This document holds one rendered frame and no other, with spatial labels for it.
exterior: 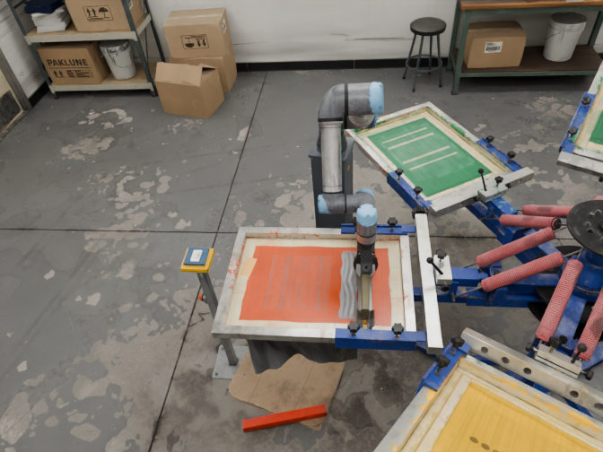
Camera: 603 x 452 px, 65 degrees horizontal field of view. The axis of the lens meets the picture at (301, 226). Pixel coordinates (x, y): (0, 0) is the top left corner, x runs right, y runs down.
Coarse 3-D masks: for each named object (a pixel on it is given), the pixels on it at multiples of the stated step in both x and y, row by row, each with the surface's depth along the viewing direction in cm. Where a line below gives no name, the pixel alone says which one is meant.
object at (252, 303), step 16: (256, 288) 204; (336, 288) 200; (384, 288) 198; (256, 304) 198; (336, 304) 195; (384, 304) 193; (288, 320) 191; (304, 320) 190; (320, 320) 190; (336, 320) 189; (352, 320) 188; (384, 320) 187
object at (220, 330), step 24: (240, 240) 220; (408, 240) 212; (408, 264) 202; (408, 288) 193; (216, 312) 192; (408, 312) 185; (216, 336) 187; (240, 336) 185; (264, 336) 184; (288, 336) 182; (312, 336) 181
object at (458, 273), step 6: (456, 270) 191; (462, 270) 191; (468, 270) 191; (474, 270) 191; (456, 276) 189; (462, 276) 189; (468, 276) 189; (474, 276) 188; (462, 282) 190; (468, 282) 189; (474, 282) 189
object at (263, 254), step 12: (264, 252) 218; (276, 252) 217; (288, 252) 217; (300, 252) 216; (312, 252) 216; (324, 252) 215; (336, 252) 215; (384, 252) 212; (264, 264) 213; (336, 264) 210; (384, 264) 208; (252, 276) 208; (264, 276) 208; (336, 276) 205; (372, 276) 203; (384, 276) 203
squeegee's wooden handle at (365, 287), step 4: (364, 276) 190; (368, 276) 190; (364, 280) 189; (368, 280) 189; (364, 284) 187; (368, 284) 187; (364, 288) 186; (368, 288) 186; (364, 292) 185; (368, 292) 185; (364, 296) 183; (368, 296) 184; (364, 300) 182; (368, 300) 182; (364, 304) 181; (368, 304) 181; (364, 308) 180; (368, 308) 180; (364, 312) 181; (368, 312) 181; (364, 316) 182; (368, 316) 182
